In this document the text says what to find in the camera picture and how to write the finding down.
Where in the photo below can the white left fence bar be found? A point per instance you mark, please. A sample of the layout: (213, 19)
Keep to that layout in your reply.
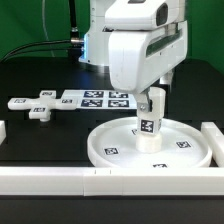
(2, 131)

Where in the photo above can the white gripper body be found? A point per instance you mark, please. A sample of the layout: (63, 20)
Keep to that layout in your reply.
(148, 39)

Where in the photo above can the white front fence bar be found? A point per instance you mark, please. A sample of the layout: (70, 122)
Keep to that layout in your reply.
(110, 181)

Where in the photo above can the white marker sheet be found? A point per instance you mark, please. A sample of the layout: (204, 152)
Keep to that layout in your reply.
(100, 99)

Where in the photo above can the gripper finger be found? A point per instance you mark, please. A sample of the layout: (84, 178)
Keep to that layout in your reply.
(144, 104)
(167, 79)

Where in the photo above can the white cross-shaped table base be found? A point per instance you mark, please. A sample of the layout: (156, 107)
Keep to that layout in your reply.
(41, 107)

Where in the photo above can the white round table top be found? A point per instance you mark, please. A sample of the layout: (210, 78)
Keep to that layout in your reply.
(119, 144)

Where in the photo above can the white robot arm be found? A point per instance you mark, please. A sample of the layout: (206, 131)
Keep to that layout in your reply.
(95, 50)

